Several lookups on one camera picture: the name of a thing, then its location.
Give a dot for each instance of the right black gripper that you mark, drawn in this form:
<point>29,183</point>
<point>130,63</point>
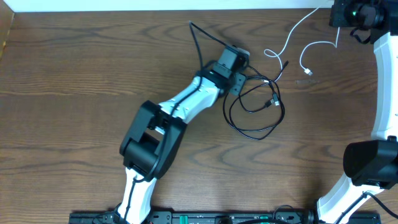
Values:
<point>339,18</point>

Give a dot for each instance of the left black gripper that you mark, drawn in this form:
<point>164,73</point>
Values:
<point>237,91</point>

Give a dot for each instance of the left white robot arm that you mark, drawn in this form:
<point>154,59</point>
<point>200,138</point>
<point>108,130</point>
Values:
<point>154,137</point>

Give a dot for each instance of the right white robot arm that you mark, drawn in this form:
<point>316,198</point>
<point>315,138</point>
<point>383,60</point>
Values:
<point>370,167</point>

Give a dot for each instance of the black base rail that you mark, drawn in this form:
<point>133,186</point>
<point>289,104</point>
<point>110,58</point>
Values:
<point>165,217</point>

